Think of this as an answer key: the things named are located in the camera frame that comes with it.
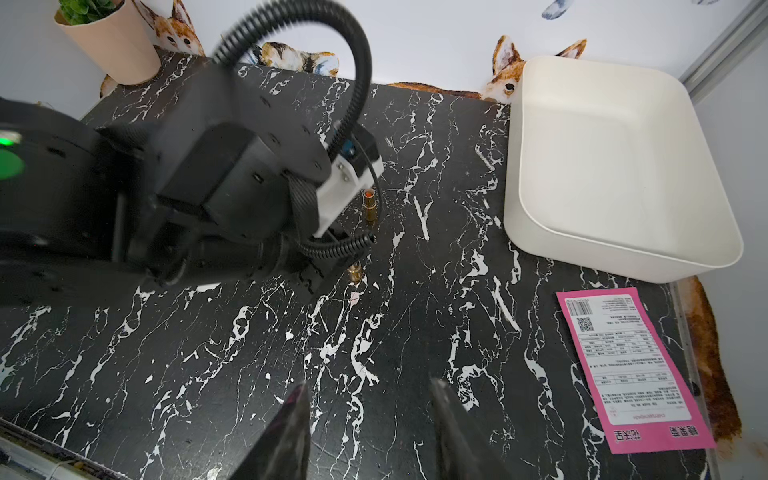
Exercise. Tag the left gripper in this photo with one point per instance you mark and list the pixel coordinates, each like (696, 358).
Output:
(235, 184)

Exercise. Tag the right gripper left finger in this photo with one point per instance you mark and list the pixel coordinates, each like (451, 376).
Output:
(282, 451)

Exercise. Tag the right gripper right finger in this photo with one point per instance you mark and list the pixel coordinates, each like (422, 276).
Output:
(462, 451)

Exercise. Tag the gold lipstick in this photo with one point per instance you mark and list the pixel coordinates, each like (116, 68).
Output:
(370, 206)

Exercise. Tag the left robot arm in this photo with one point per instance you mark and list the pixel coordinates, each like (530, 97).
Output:
(69, 196)

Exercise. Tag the pink paper card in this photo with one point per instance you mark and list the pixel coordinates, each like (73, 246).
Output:
(643, 403)

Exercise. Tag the small potted green plant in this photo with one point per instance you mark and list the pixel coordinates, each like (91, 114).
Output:
(118, 44)

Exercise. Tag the cream plastic tray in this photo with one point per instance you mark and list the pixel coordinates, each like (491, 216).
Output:
(608, 168)

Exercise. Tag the aluminium front rail frame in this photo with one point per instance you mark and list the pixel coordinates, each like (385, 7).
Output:
(25, 455)

